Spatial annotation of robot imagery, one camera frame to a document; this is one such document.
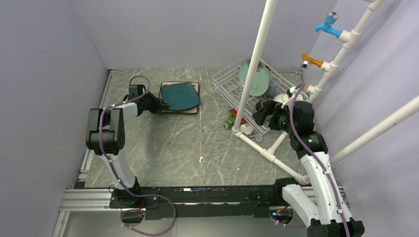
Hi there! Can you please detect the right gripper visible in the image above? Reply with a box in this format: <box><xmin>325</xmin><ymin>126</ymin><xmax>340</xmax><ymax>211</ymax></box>
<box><xmin>252</xmin><ymin>99</ymin><xmax>297</xmax><ymax>135</ymax></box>

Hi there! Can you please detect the beige patterned bowl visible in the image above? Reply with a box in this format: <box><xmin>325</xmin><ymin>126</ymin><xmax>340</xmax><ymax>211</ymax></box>
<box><xmin>253</xmin><ymin>100</ymin><xmax>269</xmax><ymax>115</ymax></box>

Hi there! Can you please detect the teal square plate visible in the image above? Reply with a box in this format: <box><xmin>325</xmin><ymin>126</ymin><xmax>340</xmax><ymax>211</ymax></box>
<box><xmin>161</xmin><ymin>82</ymin><xmax>201</xmax><ymax>112</ymax></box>

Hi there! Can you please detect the white ceramic bowl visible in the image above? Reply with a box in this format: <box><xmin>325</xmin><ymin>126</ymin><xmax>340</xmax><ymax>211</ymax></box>
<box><xmin>273</xmin><ymin>93</ymin><xmax>293</xmax><ymax>104</ymax></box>

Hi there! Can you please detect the mint green flower plate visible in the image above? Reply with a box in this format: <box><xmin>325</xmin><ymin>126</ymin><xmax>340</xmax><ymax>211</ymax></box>
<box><xmin>239</xmin><ymin>59</ymin><xmax>270</xmax><ymax>96</ymax></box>

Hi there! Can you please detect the blue patterned mug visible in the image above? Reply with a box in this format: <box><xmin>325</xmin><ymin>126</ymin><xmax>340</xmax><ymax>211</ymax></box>
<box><xmin>264</xmin><ymin>80</ymin><xmax>277</xmax><ymax>98</ymax></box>

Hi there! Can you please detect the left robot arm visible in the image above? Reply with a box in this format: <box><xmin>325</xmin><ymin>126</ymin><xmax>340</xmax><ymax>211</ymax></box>
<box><xmin>85</xmin><ymin>84</ymin><xmax>169</xmax><ymax>207</ymax></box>

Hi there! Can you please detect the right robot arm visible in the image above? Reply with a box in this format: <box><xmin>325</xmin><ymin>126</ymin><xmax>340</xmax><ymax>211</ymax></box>
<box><xmin>252</xmin><ymin>100</ymin><xmax>365</xmax><ymax>237</ymax></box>

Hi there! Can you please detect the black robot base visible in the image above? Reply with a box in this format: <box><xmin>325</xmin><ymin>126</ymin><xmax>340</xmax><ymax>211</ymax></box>
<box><xmin>109</xmin><ymin>185</ymin><xmax>295</xmax><ymax>224</ymax></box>

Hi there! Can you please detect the cream square plate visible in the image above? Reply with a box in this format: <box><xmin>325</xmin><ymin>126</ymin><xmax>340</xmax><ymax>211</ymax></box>
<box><xmin>159</xmin><ymin>81</ymin><xmax>200</xmax><ymax>115</ymax></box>

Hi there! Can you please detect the green faucet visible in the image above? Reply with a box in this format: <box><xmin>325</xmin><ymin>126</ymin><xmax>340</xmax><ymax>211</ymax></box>
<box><xmin>223</xmin><ymin>114</ymin><xmax>236</xmax><ymax>129</ymax></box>

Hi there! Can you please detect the orange faucet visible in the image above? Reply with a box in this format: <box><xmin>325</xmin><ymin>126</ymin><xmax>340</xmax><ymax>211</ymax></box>
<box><xmin>300</xmin><ymin>53</ymin><xmax>330</xmax><ymax>72</ymax></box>

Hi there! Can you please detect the blue faucet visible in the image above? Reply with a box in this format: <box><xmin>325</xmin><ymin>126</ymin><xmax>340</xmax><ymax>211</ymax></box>
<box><xmin>314</xmin><ymin>12</ymin><xmax>342</xmax><ymax>38</ymax></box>

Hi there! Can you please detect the red handled wrench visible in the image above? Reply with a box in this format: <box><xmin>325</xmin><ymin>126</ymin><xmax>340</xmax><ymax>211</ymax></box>
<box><xmin>229</xmin><ymin>108</ymin><xmax>246</xmax><ymax>124</ymax></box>

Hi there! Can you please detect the white wire dish rack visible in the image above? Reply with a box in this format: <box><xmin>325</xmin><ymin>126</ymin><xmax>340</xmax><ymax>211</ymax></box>
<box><xmin>212</xmin><ymin>54</ymin><xmax>303</xmax><ymax>135</ymax></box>

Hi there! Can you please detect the white pvc pipe frame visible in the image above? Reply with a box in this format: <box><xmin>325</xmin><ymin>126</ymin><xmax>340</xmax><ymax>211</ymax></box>
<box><xmin>232</xmin><ymin>0</ymin><xmax>419</xmax><ymax>185</ymax></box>

